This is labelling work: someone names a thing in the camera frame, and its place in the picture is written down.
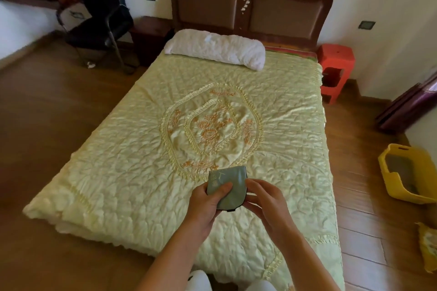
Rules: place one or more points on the person's right hand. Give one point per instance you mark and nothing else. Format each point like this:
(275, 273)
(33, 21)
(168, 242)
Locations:
(269, 207)

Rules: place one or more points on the person's left thumb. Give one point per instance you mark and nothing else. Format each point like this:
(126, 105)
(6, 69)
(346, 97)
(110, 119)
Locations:
(222, 190)

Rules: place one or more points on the dark purple curtain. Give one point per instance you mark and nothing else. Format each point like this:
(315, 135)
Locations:
(408, 106)

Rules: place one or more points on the red plastic stool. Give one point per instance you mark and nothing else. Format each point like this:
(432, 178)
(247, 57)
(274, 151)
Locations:
(336, 69)

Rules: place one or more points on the dark wooden nightstand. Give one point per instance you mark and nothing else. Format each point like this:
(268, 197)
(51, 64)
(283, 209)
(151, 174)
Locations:
(150, 36)

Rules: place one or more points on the white pillow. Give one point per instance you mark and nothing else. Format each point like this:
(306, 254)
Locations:
(218, 48)

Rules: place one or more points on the pale yellow quilted bedspread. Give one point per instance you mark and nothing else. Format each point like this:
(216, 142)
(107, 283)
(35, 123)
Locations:
(191, 144)

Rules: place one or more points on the black folding chair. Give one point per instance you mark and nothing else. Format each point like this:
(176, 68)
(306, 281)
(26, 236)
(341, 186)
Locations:
(99, 33)

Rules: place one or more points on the person's left hand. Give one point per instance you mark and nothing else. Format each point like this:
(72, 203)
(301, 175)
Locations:
(200, 209)

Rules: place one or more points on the yellow plastic basket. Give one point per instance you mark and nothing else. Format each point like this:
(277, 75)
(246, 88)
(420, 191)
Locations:
(408, 174)

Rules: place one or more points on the grey-green zip pouch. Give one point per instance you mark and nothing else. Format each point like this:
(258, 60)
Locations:
(232, 185)

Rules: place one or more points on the brown wooden headboard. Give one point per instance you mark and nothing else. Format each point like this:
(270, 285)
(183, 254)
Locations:
(252, 7)

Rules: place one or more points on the person's left forearm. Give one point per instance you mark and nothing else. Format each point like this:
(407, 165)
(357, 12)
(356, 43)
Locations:
(167, 260)

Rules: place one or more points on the person's right thumb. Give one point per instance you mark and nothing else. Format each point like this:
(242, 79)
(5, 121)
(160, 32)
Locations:
(252, 208)

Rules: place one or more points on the person's right forearm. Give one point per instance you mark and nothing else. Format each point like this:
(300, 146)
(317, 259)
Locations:
(305, 260)

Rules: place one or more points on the striped mattress sheet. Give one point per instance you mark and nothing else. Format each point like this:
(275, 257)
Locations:
(290, 52)

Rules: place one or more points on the person's white shoe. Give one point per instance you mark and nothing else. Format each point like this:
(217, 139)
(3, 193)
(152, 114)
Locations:
(261, 285)
(198, 281)

